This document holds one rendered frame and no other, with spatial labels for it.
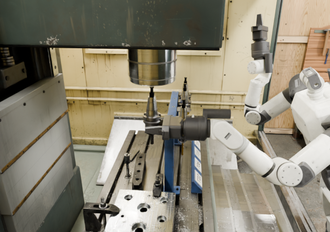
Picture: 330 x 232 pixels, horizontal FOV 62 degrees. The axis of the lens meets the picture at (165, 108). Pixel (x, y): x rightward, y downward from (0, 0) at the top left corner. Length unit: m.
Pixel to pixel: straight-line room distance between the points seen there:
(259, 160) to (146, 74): 0.47
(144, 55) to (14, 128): 0.47
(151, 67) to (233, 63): 1.18
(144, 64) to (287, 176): 0.58
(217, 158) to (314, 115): 0.86
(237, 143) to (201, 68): 1.08
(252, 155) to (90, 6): 0.67
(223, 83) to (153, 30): 1.27
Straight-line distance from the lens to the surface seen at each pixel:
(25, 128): 1.04
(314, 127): 1.21
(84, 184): 1.94
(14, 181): 1.04
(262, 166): 0.99
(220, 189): 1.57
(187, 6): 0.74
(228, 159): 1.89
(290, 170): 0.99
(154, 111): 0.94
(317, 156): 1.04
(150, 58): 0.82
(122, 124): 2.09
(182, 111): 1.15
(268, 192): 1.77
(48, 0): 0.83
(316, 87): 1.21
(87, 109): 2.18
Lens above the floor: 1.72
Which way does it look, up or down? 22 degrees down
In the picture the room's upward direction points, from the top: straight up
